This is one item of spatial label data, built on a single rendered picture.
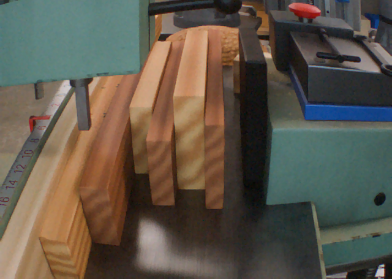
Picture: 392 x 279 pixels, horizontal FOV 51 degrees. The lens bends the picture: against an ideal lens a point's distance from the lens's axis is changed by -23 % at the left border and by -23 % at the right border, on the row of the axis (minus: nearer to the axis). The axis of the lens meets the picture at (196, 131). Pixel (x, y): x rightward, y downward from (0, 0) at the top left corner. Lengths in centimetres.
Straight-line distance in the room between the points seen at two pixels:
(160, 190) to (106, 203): 6
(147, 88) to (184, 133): 6
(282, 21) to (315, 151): 12
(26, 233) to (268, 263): 15
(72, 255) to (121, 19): 14
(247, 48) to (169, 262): 16
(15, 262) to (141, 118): 19
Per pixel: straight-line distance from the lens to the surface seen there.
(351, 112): 34
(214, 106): 34
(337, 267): 42
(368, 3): 396
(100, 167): 31
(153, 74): 42
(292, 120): 33
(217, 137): 32
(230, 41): 60
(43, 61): 30
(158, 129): 34
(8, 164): 64
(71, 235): 27
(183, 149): 35
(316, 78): 32
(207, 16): 104
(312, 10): 39
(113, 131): 35
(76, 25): 29
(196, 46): 43
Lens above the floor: 110
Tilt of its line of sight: 27 degrees down
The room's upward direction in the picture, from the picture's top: 2 degrees counter-clockwise
